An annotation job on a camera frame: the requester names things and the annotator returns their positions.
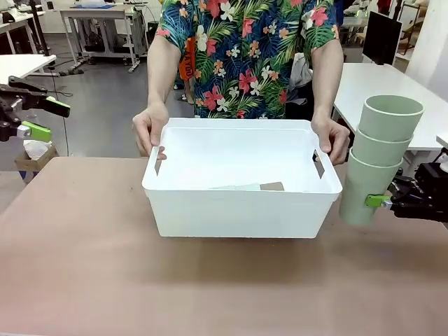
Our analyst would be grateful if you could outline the white crumpled wrapping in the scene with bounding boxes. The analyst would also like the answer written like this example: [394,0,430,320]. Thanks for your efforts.
[23,139,50,160]

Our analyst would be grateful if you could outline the person's right forearm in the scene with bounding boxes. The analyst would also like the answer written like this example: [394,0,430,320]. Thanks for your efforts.
[146,52,182,113]

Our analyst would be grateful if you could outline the white table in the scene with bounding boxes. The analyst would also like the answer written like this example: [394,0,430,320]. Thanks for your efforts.
[330,62,448,165]
[0,54,57,80]

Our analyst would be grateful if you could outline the person's right hand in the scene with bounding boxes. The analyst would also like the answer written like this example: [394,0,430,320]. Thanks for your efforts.
[132,103,171,158]

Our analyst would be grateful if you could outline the white plastic basket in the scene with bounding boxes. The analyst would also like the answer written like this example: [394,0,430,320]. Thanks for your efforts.
[141,118,343,239]

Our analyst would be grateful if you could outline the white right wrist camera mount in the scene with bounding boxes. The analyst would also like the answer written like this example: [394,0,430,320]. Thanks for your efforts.
[435,134,448,162]

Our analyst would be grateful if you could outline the brown cardboard box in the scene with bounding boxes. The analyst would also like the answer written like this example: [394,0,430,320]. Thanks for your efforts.
[13,139,60,183]

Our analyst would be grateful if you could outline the person's left forearm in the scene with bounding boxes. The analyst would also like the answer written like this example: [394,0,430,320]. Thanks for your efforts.
[311,45,346,118]

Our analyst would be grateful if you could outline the black monitor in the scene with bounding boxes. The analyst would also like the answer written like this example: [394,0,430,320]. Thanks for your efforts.
[361,10,403,67]

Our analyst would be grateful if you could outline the grey white garment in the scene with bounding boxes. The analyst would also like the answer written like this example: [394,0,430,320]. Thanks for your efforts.
[287,52,313,106]

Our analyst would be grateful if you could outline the white metal frame desk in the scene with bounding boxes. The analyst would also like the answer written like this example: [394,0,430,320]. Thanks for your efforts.
[58,5,150,74]

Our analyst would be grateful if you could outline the person in floral shirt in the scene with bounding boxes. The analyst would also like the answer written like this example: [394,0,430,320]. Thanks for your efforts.
[155,0,342,120]

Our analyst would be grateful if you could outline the person's left hand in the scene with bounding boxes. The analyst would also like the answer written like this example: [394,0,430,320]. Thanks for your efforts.
[310,111,351,166]

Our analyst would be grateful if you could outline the black stand pole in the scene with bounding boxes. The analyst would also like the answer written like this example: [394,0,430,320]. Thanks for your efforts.
[28,0,50,57]

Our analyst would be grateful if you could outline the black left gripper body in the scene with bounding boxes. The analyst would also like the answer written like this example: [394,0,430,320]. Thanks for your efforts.
[0,83,24,123]

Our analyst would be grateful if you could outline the mannequin yellow jacket orange shorts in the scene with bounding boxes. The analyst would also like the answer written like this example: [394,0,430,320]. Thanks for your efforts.
[173,36,197,104]

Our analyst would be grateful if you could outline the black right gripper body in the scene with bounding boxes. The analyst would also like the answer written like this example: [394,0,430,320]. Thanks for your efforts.
[412,161,448,223]

